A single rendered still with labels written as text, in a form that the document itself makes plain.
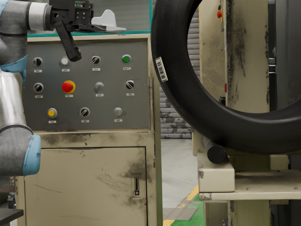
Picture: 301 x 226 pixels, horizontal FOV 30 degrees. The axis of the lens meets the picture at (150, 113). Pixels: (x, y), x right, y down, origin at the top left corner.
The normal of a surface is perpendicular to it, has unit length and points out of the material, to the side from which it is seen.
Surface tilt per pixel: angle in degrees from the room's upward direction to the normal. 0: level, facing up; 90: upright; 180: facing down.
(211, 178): 90
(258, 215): 90
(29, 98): 90
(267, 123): 101
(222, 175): 90
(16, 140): 38
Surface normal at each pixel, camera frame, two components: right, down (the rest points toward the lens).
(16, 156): 0.33, -0.07
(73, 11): -0.07, 0.05
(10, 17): -0.09, 0.31
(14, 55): 0.33, 0.33
